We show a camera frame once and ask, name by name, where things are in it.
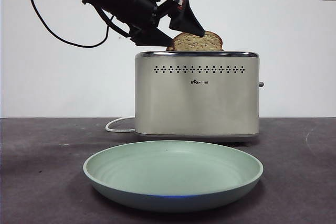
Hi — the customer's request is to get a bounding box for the large wholemeal bread slice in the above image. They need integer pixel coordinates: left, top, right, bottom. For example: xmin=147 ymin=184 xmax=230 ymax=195
xmin=172 ymin=30 xmax=224 ymax=51

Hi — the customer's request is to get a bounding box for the pale green plate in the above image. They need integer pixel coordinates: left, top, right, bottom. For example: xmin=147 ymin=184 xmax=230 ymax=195
xmin=83 ymin=140 xmax=264 ymax=213

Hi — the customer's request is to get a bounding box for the cream steel toaster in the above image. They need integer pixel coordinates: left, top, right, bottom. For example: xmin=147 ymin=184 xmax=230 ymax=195
xmin=134 ymin=50 xmax=265 ymax=143

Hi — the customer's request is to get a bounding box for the white toaster power cord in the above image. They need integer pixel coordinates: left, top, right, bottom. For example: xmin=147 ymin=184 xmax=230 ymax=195
xmin=105 ymin=117 xmax=136 ymax=133

